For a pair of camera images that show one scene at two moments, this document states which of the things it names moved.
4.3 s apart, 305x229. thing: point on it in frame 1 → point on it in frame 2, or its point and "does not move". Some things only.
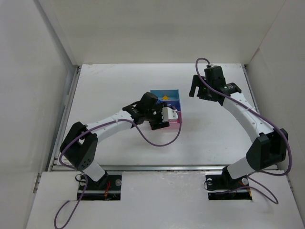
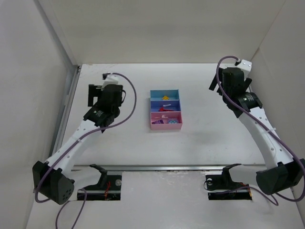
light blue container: (172, 94) does not move
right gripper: (203, 90) → (213, 83)
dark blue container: (176, 104) does not move
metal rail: (150, 167) does not move
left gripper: (157, 120) → (91, 95)
